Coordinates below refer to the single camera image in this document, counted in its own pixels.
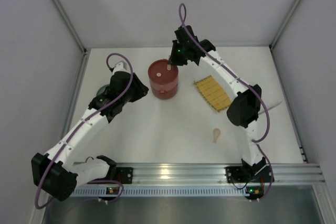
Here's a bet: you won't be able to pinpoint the pink steel-lined pot with handles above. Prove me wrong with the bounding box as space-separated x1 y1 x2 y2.
147 59 180 90

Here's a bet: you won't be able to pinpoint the grey transparent lid with handles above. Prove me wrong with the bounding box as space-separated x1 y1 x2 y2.
97 84 109 97

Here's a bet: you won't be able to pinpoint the dark red lid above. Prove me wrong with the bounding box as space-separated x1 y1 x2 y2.
148 59 179 84

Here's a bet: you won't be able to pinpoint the cream small spoon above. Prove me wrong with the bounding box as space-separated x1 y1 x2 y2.
213 128 221 143

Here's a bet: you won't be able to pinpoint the metal tongs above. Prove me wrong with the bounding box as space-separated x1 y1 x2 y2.
258 101 282 115

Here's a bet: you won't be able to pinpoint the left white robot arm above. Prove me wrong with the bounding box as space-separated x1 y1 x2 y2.
31 71 149 201

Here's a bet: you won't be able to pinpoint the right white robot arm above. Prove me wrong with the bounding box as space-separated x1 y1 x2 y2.
169 26 266 183

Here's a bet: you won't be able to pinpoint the dark red steel-lined pot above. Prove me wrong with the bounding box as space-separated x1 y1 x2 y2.
151 83 178 100

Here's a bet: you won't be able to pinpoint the bamboo serving mat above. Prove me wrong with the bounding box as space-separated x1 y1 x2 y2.
194 76 231 112

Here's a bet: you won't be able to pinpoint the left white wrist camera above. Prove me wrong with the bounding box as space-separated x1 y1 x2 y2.
111 61 128 75

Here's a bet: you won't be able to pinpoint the left black base bracket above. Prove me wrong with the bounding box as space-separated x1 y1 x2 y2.
115 167 133 184

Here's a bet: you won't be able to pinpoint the black base bracket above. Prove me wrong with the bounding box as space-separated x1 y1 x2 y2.
225 166 248 184
115 167 133 184

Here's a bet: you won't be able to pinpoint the aluminium mounting rail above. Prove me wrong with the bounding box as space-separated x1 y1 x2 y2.
70 162 325 198

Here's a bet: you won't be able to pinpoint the right black base bracket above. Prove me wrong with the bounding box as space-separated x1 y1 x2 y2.
225 166 248 184

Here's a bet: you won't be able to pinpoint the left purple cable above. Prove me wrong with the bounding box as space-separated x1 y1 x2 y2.
35 53 134 210

